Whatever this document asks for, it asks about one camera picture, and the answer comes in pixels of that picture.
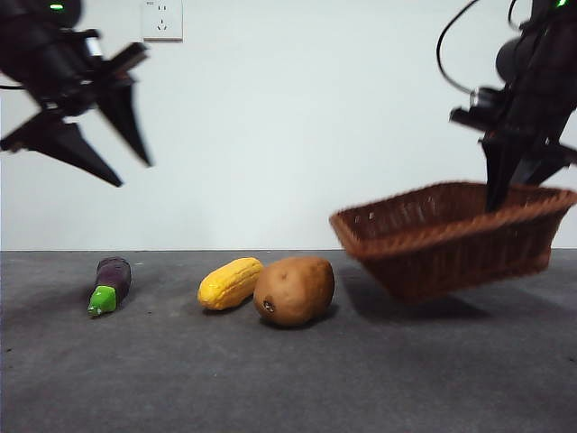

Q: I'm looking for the brown wicker basket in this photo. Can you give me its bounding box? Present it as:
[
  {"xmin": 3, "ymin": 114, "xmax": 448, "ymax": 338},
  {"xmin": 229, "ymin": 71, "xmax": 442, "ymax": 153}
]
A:
[{"xmin": 328, "ymin": 180, "xmax": 577, "ymax": 306}]

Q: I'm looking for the purple eggplant with green stem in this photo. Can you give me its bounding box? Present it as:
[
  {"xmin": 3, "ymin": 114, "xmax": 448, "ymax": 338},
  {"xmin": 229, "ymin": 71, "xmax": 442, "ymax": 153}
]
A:
[{"xmin": 87, "ymin": 255, "xmax": 133, "ymax": 318}]

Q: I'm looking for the yellow corn cob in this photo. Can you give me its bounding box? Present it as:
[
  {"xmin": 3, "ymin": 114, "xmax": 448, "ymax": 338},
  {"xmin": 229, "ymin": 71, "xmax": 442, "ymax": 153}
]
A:
[{"xmin": 197, "ymin": 256, "xmax": 265, "ymax": 312}]

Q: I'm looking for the brown potato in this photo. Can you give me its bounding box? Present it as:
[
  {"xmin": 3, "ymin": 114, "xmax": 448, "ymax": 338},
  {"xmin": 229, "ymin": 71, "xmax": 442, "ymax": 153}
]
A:
[{"xmin": 252, "ymin": 255, "xmax": 336, "ymax": 328}]

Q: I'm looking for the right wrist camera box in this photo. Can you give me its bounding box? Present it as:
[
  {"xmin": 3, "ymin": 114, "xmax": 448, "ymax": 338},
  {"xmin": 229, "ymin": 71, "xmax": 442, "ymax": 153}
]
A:
[{"xmin": 468, "ymin": 87, "xmax": 502, "ymax": 108}]

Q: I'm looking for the white wall socket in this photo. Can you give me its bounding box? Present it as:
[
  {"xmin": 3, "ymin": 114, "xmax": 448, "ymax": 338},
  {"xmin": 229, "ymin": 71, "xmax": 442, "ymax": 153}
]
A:
[{"xmin": 142, "ymin": 0, "xmax": 185, "ymax": 43}]

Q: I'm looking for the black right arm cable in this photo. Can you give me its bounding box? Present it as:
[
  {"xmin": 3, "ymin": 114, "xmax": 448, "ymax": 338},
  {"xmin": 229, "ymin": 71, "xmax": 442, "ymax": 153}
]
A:
[{"xmin": 435, "ymin": 0, "xmax": 481, "ymax": 96}]

